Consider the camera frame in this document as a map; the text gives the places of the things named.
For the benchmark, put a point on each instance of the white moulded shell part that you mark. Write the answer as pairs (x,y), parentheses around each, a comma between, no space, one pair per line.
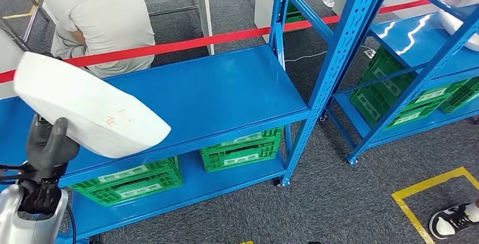
(86,104)
(460,29)

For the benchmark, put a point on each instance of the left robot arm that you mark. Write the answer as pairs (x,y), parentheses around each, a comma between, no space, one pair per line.
(26,220)

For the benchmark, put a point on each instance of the standing person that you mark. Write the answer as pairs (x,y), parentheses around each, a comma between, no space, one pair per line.
(449,220)

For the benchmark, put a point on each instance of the white panel desk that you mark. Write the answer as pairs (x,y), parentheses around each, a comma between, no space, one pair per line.
(9,66)

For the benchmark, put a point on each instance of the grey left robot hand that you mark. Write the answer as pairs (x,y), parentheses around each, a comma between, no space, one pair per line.
(46,152)

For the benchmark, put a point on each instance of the blue metal shelf rack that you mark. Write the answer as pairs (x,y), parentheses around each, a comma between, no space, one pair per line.
(206,85)
(411,36)

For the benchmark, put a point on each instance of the seated person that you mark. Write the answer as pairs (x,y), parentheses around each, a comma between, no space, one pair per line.
(104,17)

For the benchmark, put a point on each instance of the yellow floor tape square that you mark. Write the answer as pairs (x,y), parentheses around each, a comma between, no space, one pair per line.
(245,242)
(415,191)

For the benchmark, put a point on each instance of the red barrier belt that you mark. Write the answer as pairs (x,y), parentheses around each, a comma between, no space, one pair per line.
(168,47)

